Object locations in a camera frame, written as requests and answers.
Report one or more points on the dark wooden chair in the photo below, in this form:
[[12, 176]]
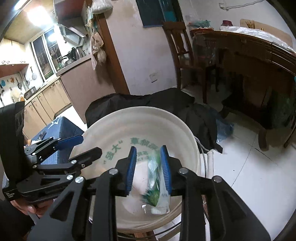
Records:
[[183, 55]]

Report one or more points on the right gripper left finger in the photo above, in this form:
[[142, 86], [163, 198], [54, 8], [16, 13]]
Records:
[[66, 218]]

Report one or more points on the black frying pan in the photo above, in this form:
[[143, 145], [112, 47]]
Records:
[[70, 56]]

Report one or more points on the silver rice cooker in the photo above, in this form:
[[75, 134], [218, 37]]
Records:
[[28, 94]]

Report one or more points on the steel kettle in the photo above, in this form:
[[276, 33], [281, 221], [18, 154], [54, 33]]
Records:
[[79, 53]]

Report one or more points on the white plastic bucket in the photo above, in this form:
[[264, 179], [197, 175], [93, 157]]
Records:
[[115, 136]]

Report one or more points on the hanging white plastic bag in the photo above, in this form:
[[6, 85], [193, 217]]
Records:
[[101, 6]]

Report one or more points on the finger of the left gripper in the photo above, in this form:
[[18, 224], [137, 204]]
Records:
[[69, 140]]

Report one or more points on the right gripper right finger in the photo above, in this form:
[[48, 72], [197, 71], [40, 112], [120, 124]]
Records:
[[229, 217]]

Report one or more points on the beige lower cabinets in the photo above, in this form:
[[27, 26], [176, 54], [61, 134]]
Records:
[[76, 85]]

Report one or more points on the dark wooden dining table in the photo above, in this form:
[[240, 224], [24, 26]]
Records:
[[259, 76]]

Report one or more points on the hanging cloth bags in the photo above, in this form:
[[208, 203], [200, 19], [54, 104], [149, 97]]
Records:
[[98, 55]]

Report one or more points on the person left hand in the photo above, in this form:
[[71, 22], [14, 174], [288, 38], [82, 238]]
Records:
[[39, 209]]

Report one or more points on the kitchen window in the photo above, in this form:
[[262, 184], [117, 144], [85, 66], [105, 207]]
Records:
[[47, 54]]

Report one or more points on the range hood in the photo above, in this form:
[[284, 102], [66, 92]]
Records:
[[73, 31]]

